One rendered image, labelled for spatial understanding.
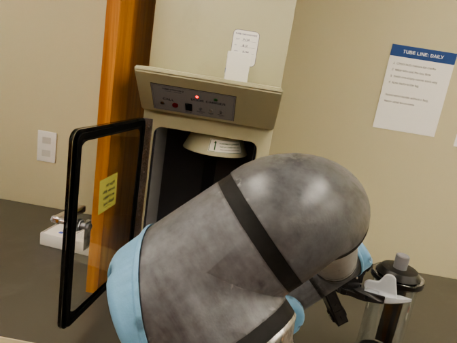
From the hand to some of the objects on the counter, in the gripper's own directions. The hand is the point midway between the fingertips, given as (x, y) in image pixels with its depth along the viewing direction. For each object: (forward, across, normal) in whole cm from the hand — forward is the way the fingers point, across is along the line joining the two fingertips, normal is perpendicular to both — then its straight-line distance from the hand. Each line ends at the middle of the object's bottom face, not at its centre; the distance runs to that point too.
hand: (390, 284), depth 87 cm
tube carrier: (+1, 0, +19) cm, 19 cm away
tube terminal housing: (-38, +40, +19) cm, 58 cm away
